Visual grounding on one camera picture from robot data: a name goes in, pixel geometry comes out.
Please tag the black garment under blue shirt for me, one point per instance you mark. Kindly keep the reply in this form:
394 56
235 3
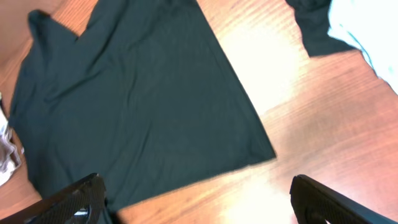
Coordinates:
312 18

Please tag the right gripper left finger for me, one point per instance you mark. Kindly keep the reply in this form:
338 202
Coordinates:
81 202

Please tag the folded beige garment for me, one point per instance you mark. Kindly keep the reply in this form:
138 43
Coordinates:
10 159

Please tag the black t-shirt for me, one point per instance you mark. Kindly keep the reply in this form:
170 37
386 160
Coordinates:
145 97

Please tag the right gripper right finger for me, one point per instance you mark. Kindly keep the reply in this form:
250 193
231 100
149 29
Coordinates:
316 203

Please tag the light blue t-shirt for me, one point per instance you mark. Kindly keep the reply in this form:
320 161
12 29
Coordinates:
371 27

